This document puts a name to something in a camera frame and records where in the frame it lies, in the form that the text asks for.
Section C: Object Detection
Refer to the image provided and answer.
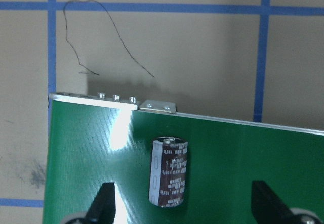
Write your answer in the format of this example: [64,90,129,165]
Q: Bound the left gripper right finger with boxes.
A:
[251,180,323,223]

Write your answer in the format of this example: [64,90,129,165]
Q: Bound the dark brown cylindrical capacitor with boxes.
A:
[148,136,188,208]

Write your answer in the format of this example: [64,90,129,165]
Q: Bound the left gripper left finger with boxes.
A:
[60,182,116,223]

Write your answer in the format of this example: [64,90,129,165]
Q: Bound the green conveyor belt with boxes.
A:
[43,93,323,223]

